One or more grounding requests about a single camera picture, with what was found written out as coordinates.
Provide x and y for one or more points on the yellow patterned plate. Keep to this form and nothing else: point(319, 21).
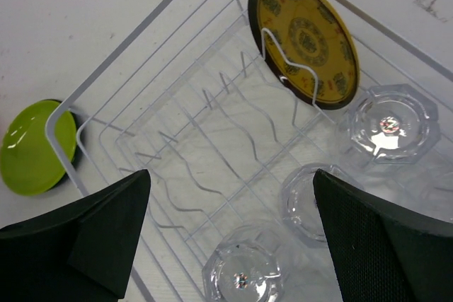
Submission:
point(308, 48)

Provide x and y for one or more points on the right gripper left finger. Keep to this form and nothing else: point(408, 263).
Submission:
point(83, 251)

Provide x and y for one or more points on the clear glass cup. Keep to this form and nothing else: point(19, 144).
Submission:
point(298, 207)
point(252, 263)
point(388, 125)

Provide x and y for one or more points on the green plate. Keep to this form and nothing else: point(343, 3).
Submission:
point(29, 165)

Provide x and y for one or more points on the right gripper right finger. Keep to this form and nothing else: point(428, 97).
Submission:
point(380, 250)

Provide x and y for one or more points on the white wire dish rack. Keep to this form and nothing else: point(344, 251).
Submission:
point(189, 97)

